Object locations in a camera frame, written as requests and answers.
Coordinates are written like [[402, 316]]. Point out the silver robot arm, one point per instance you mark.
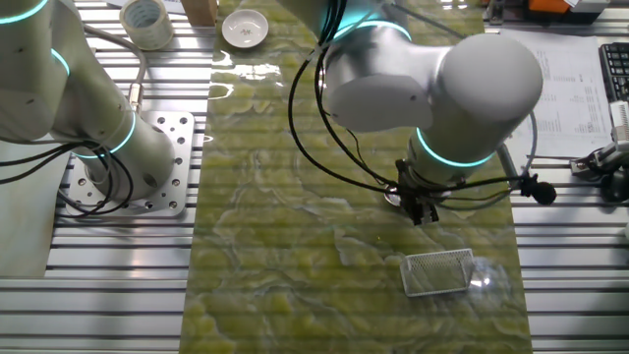
[[442, 88]]

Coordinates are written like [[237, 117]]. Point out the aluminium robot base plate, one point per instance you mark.
[[177, 147]]

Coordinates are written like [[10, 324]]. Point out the wooden block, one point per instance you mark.
[[199, 12]]

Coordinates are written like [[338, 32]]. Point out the black keyboard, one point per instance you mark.
[[616, 69]]

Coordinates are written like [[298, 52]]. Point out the white ceramic saucer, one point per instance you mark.
[[245, 28]]

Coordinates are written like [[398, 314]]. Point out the clear glass bowl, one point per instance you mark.
[[489, 282]]

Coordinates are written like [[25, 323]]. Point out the green marble pattern mat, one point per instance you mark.
[[319, 246]]

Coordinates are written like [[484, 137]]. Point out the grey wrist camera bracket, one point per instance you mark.
[[508, 164]]

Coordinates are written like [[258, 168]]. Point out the printed list paper sheet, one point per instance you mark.
[[575, 98]]

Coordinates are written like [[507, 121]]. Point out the clear tape roll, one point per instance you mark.
[[147, 24]]

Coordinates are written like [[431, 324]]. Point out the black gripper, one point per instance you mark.
[[415, 189]]

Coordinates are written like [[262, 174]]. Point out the orange black device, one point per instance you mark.
[[548, 6]]

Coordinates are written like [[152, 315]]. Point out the black round knob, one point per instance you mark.
[[543, 193]]

